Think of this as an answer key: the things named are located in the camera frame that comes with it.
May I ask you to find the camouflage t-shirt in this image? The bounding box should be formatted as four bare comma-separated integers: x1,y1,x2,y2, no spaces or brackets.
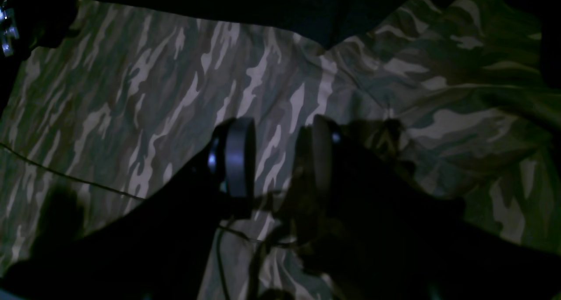
1,0,560,300

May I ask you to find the black table cloth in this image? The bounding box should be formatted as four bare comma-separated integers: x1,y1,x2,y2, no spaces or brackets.
1,0,454,111

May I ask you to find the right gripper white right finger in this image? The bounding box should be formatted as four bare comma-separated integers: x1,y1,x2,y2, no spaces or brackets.
280,115,560,300

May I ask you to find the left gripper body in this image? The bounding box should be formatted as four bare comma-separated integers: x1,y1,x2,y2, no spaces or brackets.
0,0,79,59

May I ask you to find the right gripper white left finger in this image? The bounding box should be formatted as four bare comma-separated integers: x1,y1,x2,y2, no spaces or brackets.
1,118,256,300

